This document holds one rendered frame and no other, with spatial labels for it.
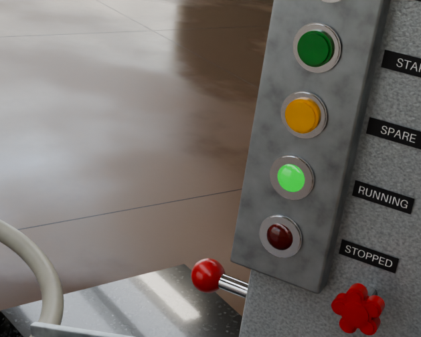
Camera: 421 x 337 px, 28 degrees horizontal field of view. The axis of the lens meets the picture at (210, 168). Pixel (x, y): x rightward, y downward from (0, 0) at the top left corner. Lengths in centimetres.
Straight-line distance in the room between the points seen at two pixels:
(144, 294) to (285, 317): 70
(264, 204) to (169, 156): 342
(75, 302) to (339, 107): 82
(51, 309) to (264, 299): 51
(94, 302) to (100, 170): 250
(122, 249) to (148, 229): 20
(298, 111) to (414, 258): 14
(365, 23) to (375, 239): 17
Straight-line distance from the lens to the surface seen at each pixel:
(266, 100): 63
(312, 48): 60
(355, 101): 60
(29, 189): 361
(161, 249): 324
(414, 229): 64
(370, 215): 65
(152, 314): 134
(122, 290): 139
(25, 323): 130
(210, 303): 139
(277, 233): 65
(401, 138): 62
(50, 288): 121
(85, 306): 134
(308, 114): 61
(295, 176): 63
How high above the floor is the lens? 159
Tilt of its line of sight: 24 degrees down
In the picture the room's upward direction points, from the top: 8 degrees clockwise
